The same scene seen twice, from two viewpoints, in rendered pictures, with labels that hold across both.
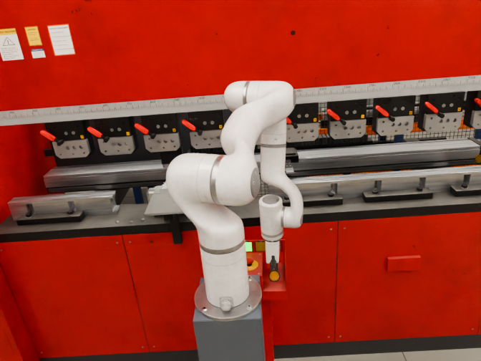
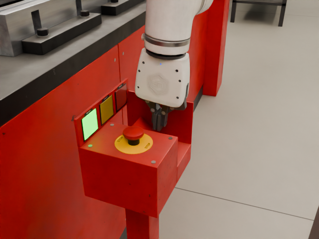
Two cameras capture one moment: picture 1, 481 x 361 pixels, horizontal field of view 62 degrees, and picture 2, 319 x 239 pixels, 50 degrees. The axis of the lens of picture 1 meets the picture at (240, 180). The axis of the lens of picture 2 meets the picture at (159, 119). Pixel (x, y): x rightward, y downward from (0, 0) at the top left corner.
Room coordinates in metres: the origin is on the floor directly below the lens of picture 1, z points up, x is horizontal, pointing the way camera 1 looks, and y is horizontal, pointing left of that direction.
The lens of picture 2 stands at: (1.12, 0.49, 1.14)
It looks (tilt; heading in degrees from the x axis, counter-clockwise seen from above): 30 degrees down; 286
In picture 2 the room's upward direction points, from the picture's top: straight up
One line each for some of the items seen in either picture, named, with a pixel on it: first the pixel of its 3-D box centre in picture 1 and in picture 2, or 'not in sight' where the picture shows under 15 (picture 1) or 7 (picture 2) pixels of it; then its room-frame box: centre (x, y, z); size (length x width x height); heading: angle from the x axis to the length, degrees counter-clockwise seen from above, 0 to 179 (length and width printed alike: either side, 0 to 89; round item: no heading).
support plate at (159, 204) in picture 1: (171, 198); not in sight; (1.54, 0.30, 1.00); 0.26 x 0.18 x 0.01; 178
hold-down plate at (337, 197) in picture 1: (308, 200); (67, 31); (1.61, -0.30, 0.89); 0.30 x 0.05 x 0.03; 88
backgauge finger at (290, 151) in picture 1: (287, 160); not in sight; (1.82, -0.24, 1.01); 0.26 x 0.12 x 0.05; 178
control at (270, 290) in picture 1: (261, 268); (140, 142); (1.32, -0.05, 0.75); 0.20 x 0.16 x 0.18; 84
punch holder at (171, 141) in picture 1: (162, 130); not in sight; (1.69, 0.32, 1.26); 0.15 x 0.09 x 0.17; 88
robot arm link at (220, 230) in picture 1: (205, 199); not in sight; (0.90, 0.09, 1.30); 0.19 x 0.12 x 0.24; 67
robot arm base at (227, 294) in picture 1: (225, 269); not in sight; (0.88, 0.06, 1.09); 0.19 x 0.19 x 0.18
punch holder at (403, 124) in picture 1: (392, 113); not in sight; (1.65, -0.68, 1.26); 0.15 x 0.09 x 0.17; 88
